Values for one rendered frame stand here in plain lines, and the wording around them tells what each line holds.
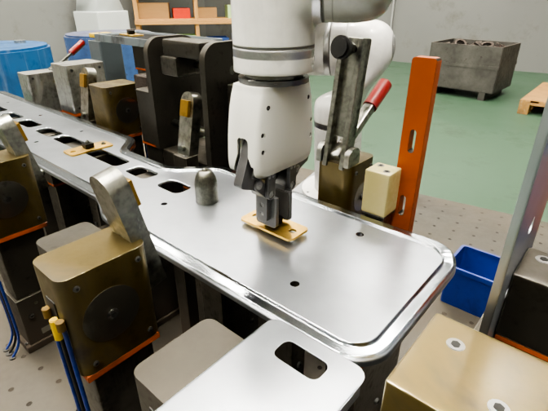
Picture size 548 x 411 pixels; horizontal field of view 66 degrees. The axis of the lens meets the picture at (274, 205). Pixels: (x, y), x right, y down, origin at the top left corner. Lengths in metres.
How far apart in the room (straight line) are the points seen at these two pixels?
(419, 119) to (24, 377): 0.73
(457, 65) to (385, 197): 5.81
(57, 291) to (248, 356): 0.18
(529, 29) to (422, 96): 8.52
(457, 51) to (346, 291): 5.97
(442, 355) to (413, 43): 9.13
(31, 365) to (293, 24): 0.70
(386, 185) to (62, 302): 0.38
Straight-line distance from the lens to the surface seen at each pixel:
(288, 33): 0.42
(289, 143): 0.47
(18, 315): 0.85
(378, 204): 0.56
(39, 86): 1.43
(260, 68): 0.42
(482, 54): 6.23
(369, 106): 0.65
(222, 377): 0.35
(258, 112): 0.43
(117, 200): 0.41
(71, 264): 0.43
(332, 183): 0.61
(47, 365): 0.85
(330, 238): 0.51
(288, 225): 0.52
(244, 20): 0.43
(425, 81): 0.54
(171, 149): 0.93
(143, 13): 9.53
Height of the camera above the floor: 1.27
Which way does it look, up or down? 27 degrees down
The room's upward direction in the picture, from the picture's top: straight up
